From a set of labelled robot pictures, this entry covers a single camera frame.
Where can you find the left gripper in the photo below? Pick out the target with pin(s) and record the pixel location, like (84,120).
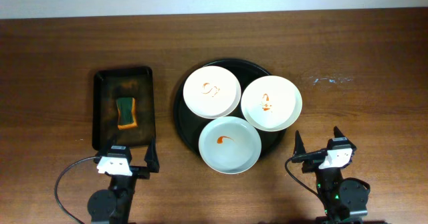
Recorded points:
(139,172)

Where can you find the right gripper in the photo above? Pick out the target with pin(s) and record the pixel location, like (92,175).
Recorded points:
(311,164)

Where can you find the orange green sponge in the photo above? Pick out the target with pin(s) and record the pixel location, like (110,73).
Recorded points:
(126,107)

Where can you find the white plate red smear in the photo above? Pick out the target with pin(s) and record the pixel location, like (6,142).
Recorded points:
(271,103)

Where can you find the light grey plate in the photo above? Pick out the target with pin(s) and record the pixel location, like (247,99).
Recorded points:
(229,145)

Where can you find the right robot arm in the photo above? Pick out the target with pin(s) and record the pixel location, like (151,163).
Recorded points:
(344,200)

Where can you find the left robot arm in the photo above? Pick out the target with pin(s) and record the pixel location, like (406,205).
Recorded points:
(113,205)

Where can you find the black rectangular tray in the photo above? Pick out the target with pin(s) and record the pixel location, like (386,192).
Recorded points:
(110,85)

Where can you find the white plate squiggle stain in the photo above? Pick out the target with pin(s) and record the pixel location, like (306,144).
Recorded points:
(212,92)

